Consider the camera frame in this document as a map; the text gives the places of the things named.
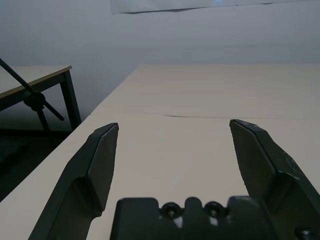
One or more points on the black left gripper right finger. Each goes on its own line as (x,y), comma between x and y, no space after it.
(265,165)

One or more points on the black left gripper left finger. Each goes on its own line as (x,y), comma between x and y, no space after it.
(82,180)

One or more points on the black tripod stand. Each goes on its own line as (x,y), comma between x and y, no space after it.
(35,100)

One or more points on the beige side table black legs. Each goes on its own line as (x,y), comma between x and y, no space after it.
(30,77)

